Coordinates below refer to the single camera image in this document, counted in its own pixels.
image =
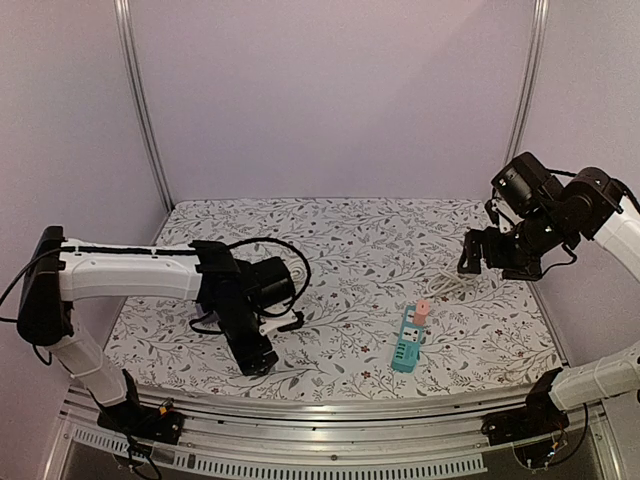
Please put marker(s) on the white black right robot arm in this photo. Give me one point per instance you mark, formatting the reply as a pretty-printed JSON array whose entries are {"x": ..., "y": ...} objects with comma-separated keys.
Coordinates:
[{"x": 547, "y": 214}]

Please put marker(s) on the pink cube adapter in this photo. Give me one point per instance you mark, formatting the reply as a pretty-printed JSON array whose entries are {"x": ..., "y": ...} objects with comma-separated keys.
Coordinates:
[{"x": 421, "y": 312}]

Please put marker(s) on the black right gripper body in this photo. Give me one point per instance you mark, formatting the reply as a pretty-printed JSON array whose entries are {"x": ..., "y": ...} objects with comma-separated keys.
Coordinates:
[{"x": 480, "y": 248}]

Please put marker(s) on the teal power strip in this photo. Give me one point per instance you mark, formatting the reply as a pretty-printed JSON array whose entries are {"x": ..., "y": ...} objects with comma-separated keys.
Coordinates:
[{"x": 407, "y": 349}]

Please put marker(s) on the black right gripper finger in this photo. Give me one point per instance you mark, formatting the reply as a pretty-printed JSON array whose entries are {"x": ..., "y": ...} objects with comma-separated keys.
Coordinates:
[
  {"x": 522, "y": 274},
  {"x": 469, "y": 262}
]

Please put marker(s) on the left aluminium corner post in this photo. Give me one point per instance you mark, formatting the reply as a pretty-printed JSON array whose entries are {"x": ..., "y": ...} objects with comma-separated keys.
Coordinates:
[{"x": 126, "y": 33}]

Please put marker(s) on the purple power strip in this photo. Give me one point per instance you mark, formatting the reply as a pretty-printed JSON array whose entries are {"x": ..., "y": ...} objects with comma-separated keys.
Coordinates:
[{"x": 204, "y": 315}]

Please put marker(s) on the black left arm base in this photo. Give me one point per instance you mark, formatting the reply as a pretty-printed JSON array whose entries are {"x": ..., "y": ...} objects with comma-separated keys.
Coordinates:
[{"x": 130, "y": 417}]

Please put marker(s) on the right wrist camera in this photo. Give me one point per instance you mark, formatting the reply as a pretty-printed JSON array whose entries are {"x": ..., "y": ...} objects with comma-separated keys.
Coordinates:
[{"x": 500, "y": 214}]

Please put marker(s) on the right aluminium corner post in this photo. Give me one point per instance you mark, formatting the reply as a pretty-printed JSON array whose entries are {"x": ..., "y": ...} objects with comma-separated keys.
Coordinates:
[{"x": 533, "y": 57}]

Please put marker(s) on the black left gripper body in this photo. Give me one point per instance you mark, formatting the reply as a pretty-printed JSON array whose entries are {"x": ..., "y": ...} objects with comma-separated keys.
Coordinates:
[{"x": 249, "y": 359}]

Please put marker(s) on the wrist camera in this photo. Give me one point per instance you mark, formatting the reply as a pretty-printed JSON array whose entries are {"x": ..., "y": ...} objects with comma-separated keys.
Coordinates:
[
  {"x": 292, "y": 320},
  {"x": 500, "y": 214}
]

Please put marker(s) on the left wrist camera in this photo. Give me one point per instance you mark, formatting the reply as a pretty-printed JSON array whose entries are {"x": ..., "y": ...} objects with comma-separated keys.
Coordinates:
[{"x": 292, "y": 320}]

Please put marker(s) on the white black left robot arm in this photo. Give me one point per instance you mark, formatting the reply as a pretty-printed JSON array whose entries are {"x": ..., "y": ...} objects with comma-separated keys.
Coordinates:
[{"x": 247, "y": 300}]

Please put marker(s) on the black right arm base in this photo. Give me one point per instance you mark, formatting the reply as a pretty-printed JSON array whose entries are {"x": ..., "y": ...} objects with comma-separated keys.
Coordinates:
[{"x": 538, "y": 416}]

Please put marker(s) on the aluminium corner post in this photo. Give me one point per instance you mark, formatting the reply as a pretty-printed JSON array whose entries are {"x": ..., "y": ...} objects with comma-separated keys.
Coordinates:
[
  {"x": 126, "y": 33},
  {"x": 533, "y": 57}
]

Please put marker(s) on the floral table mat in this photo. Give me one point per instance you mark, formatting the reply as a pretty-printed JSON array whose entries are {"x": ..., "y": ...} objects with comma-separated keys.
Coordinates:
[{"x": 371, "y": 260}]

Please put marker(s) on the aluminium front rail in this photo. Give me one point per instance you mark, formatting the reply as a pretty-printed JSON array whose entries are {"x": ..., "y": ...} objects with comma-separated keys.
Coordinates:
[{"x": 434, "y": 437}]

